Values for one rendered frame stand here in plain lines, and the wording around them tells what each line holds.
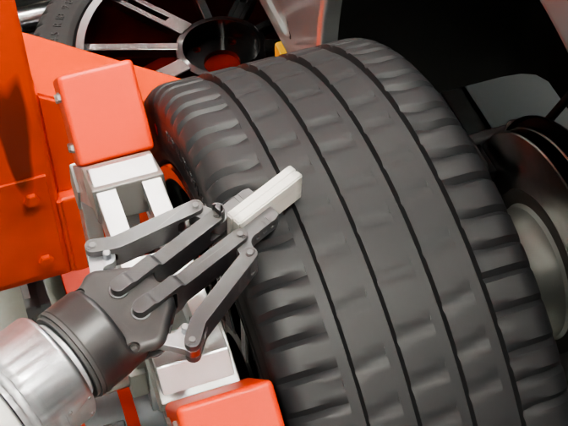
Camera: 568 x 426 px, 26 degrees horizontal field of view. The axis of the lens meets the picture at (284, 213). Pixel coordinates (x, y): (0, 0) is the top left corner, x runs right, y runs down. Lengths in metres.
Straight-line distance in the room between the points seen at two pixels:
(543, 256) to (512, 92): 1.52
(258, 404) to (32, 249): 0.87
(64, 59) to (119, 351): 0.82
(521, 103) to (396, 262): 1.83
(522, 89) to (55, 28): 1.12
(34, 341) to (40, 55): 0.81
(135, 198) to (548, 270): 0.46
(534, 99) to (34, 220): 1.43
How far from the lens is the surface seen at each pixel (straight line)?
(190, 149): 1.07
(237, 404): 0.91
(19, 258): 1.75
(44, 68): 1.62
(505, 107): 2.78
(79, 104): 1.19
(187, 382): 0.99
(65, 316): 0.89
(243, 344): 1.20
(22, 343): 0.88
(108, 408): 1.20
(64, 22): 2.21
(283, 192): 0.97
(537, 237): 1.33
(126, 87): 1.20
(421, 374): 0.98
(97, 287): 0.93
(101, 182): 1.11
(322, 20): 1.55
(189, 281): 0.93
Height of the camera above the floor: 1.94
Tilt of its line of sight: 50 degrees down
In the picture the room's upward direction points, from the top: straight up
